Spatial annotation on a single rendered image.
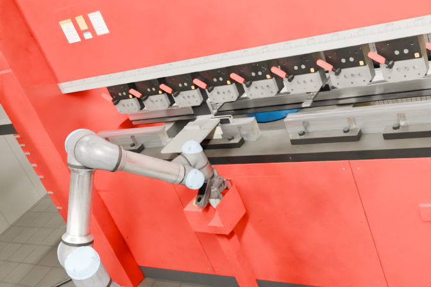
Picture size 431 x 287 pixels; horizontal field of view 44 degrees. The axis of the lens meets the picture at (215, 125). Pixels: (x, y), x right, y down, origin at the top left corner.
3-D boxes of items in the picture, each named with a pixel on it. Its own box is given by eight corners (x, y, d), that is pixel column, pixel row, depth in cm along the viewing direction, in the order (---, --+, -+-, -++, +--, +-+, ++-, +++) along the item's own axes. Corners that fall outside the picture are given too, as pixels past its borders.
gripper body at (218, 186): (228, 186, 229) (217, 165, 224) (219, 200, 224) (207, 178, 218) (215, 186, 234) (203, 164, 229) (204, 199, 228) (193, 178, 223)
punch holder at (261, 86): (247, 99, 232) (235, 65, 226) (256, 90, 238) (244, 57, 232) (278, 95, 224) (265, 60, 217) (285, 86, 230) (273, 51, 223)
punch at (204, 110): (196, 120, 259) (189, 103, 255) (199, 118, 260) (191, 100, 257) (213, 118, 253) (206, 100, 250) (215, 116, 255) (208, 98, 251)
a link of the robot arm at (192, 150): (176, 148, 218) (192, 136, 221) (187, 168, 223) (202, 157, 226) (185, 152, 211) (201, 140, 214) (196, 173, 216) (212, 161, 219)
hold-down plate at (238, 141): (188, 150, 262) (186, 145, 261) (194, 145, 266) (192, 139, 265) (240, 148, 245) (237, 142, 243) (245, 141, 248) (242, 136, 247)
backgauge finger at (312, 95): (294, 110, 233) (290, 100, 231) (313, 82, 251) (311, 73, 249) (319, 107, 226) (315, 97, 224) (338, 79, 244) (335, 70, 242)
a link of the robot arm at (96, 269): (85, 302, 184) (67, 273, 179) (74, 285, 196) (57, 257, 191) (115, 281, 189) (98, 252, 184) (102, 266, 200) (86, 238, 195)
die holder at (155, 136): (100, 150, 306) (93, 136, 303) (106, 145, 311) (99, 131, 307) (165, 146, 277) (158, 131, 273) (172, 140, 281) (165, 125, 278)
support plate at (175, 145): (161, 153, 243) (160, 151, 242) (190, 123, 261) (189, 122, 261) (192, 151, 232) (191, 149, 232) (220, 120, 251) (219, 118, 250)
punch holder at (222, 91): (211, 104, 244) (197, 72, 238) (219, 95, 250) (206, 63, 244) (238, 100, 235) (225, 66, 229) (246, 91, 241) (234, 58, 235)
